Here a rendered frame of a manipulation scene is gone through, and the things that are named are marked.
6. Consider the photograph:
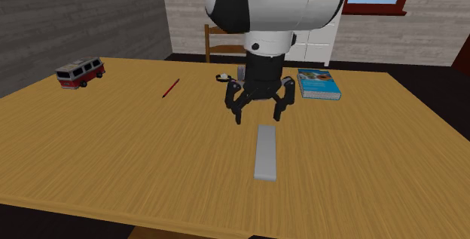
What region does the wooden table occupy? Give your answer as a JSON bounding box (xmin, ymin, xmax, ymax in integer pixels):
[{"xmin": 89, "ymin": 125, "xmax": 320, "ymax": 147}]
[{"xmin": 0, "ymin": 57, "xmax": 470, "ymax": 239}]

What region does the red and white toy van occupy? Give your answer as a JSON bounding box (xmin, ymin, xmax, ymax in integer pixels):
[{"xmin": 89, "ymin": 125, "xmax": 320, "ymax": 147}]
[{"xmin": 54, "ymin": 56, "xmax": 106, "ymax": 90}]

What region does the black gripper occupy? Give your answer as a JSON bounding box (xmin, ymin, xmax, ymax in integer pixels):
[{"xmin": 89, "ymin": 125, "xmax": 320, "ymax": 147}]
[{"xmin": 224, "ymin": 51, "xmax": 297, "ymax": 126}]

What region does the grey flat remote control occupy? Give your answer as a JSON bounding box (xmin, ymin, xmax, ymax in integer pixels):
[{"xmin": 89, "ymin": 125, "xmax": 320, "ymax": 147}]
[{"xmin": 253, "ymin": 124, "xmax": 278, "ymax": 182}]

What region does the red pen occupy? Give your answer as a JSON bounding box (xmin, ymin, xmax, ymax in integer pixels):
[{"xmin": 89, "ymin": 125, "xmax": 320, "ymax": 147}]
[{"xmin": 161, "ymin": 78, "xmax": 181, "ymax": 99}]

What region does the blue book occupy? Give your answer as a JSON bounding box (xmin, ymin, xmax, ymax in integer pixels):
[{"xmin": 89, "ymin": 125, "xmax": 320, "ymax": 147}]
[{"xmin": 296, "ymin": 68, "xmax": 343, "ymax": 101}]

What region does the white cabinet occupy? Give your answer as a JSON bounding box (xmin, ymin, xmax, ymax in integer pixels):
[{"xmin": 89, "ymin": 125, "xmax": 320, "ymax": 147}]
[{"xmin": 284, "ymin": 13, "xmax": 343, "ymax": 67}]

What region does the wooden chair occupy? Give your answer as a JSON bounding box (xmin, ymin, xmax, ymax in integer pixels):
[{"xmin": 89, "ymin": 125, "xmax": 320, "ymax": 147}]
[{"xmin": 203, "ymin": 23, "xmax": 247, "ymax": 64}]

